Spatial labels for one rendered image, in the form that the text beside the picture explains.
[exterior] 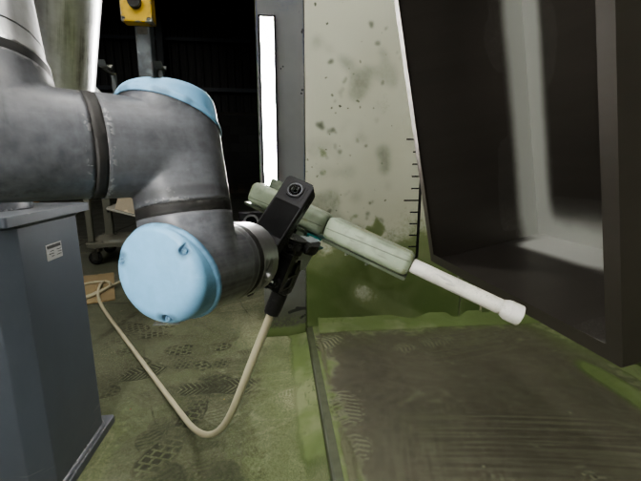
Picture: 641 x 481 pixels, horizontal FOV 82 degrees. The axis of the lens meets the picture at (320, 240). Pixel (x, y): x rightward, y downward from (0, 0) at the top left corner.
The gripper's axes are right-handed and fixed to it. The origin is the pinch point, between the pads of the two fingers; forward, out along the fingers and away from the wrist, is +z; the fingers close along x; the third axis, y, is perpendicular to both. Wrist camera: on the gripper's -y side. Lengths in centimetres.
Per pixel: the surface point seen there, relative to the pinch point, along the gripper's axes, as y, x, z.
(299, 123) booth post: -24, -43, 77
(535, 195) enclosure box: -28, 42, 62
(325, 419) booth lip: 52, 16, 33
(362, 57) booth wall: -56, -31, 84
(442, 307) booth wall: 26, 39, 112
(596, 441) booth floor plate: 25, 79, 45
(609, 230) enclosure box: -18.7, 39.4, -5.5
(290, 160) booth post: -9, -41, 77
